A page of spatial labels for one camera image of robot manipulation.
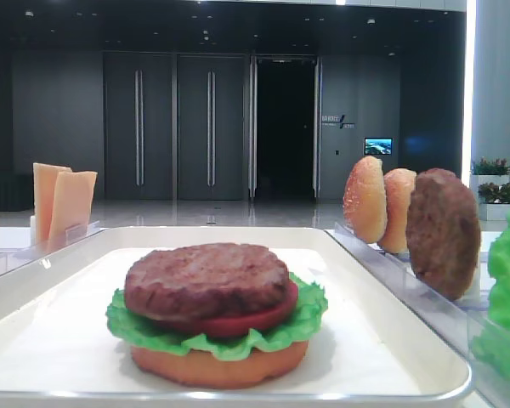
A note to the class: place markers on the orange cheese slice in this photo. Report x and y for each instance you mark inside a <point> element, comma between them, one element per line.
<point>45,177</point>
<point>73,198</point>

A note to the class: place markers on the brown meat patty on stack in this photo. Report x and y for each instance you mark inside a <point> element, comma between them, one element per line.
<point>206,281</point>

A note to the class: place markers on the green lettuce leaf on stack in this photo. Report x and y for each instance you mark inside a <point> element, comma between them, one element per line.
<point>302,324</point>

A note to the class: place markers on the red tomato slice on stack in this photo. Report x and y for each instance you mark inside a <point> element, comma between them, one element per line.
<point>261,321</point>

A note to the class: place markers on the standing brown meat patty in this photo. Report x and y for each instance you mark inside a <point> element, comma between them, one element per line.
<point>443,233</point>

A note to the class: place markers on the standing green lettuce leaf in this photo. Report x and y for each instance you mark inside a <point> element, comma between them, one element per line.
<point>508,297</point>

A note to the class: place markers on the sesame bun top standing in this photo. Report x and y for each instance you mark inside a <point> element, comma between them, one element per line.
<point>364,200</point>

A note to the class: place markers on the dark double door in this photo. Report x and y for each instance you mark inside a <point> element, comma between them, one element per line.
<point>175,126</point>

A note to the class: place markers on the bottom bun on tray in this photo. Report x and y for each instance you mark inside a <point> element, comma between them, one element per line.
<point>202,369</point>

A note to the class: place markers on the upper potted plants planter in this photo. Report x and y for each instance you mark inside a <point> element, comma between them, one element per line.
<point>486,171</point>

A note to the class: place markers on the potted plants planter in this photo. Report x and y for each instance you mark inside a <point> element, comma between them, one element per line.
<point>494,201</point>
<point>486,171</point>

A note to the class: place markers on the lower potted plants planter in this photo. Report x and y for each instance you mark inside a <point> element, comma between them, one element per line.
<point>494,201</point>

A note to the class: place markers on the white rectangular tray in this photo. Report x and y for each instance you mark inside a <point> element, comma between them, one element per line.
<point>372,350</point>

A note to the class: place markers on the small wall screen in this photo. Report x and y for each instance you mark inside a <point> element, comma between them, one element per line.
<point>378,146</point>

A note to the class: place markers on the left clear plastic rail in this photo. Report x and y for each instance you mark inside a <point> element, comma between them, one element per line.
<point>17,248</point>

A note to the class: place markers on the clear plastic rail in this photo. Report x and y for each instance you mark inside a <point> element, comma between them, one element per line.
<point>463,324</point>
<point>17,248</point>

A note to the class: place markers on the right clear plastic rail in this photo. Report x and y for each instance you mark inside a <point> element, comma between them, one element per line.
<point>463,324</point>

